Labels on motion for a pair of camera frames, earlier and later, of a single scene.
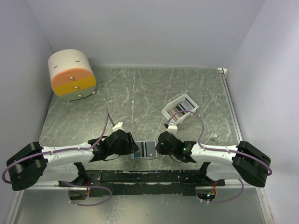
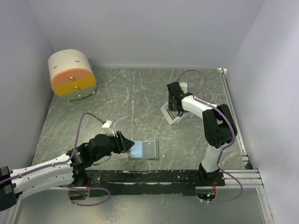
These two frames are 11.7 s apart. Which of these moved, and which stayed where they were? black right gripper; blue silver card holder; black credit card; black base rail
Moved: black right gripper
Stayed: blue silver card holder; black base rail; black credit card
